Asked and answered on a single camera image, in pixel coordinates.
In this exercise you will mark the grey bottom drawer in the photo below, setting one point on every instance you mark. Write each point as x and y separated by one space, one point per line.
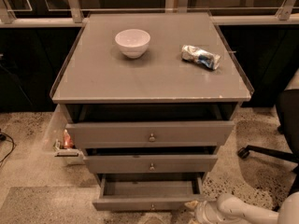
148 192

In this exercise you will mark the white ceramic bowl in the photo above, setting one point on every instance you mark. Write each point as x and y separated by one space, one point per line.
132 42

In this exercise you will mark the crumpled silver blue snack bag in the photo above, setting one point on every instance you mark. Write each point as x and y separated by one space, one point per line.
200 56

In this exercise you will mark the grey drawer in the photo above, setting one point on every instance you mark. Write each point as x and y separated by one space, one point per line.
150 134
150 161
148 192

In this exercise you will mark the black office chair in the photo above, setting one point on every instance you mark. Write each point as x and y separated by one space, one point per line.
287 107

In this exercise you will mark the grey top drawer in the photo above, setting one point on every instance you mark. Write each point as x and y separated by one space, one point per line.
150 134

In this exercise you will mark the grey middle drawer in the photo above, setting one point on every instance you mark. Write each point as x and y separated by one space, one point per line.
150 161

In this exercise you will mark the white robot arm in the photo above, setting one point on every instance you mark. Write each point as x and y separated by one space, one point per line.
228 209

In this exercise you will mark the metal window railing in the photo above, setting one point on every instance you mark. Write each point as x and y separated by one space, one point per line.
64 13

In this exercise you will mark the clear plastic side bin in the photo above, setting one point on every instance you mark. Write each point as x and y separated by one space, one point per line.
53 140

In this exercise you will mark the orange packet in bin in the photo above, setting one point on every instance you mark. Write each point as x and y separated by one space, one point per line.
68 143

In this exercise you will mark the grey drawer cabinet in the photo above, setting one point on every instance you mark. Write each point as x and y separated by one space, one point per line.
100 84

